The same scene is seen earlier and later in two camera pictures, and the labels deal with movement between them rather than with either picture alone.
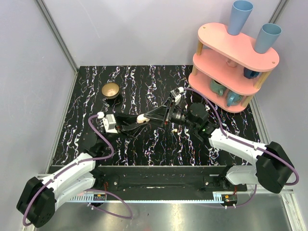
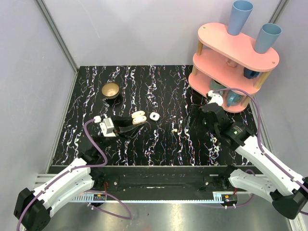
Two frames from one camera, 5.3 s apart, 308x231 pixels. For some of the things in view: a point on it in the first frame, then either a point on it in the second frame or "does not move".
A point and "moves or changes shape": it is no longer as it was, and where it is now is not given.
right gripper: [157, 115] -> [196, 111]
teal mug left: [217, 87] does not move
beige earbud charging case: [141, 119] moves or changes shape
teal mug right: [233, 98] does not move
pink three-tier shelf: [227, 71] does not move
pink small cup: [231, 63] does not move
